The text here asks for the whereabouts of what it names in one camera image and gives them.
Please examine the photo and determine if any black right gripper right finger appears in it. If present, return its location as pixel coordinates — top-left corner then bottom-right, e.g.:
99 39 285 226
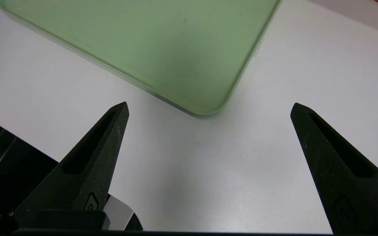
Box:
290 103 378 236

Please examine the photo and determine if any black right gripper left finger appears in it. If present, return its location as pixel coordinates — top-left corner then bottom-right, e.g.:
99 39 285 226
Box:
14 102 130 230

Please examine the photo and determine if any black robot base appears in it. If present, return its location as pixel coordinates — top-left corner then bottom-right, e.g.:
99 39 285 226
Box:
0 113 143 232

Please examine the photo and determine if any light green plastic tray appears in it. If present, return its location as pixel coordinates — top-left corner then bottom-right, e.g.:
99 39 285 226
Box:
0 0 283 117

